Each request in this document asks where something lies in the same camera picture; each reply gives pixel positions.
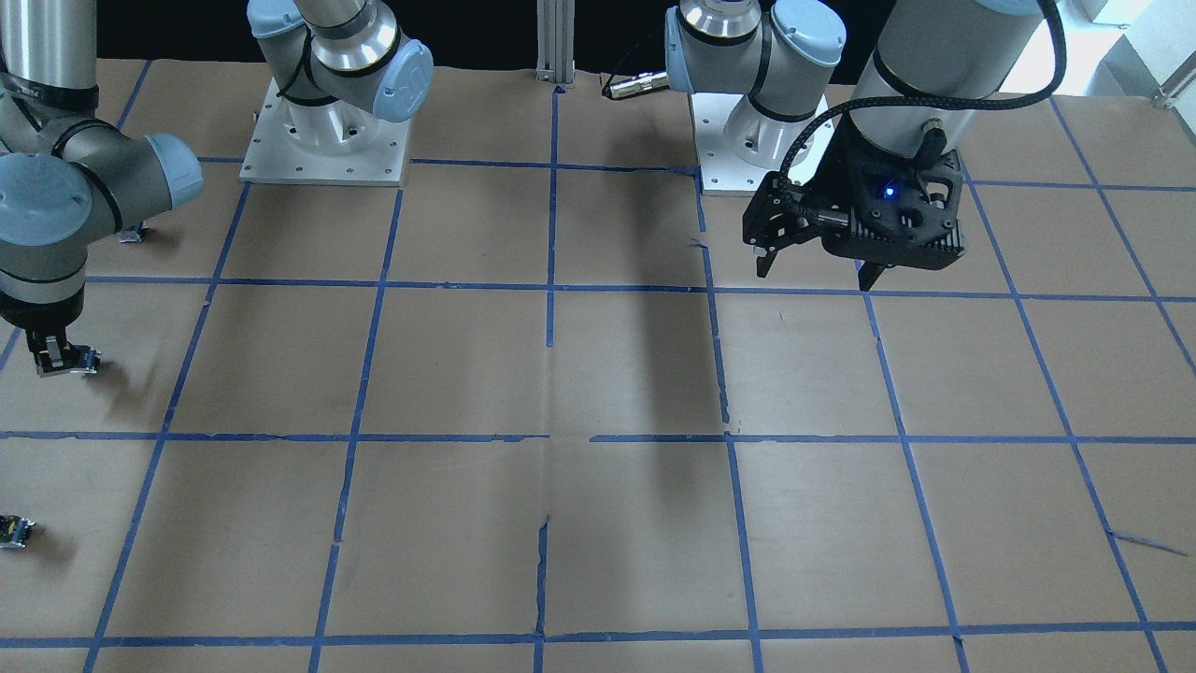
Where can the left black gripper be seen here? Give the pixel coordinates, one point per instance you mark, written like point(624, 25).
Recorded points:
point(848, 170)

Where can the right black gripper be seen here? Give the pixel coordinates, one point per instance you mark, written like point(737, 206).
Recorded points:
point(47, 344)

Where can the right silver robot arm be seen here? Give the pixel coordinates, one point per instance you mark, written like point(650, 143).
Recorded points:
point(68, 178)

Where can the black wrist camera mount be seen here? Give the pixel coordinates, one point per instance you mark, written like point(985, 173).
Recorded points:
point(899, 214)

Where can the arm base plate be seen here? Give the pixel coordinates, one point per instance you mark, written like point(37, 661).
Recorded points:
point(332, 145)
point(736, 144)

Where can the aluminium frame post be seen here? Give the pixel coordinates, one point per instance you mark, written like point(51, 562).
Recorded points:
point(556, 21)

